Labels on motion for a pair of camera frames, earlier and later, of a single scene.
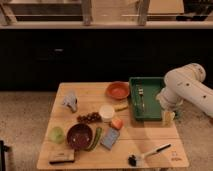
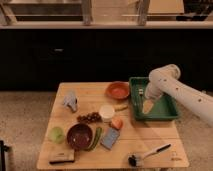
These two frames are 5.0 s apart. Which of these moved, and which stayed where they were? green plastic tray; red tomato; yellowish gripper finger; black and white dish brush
Moved: yellowish gripper finger
Stayed: red tomato; black and white dish brush; green plastic tray
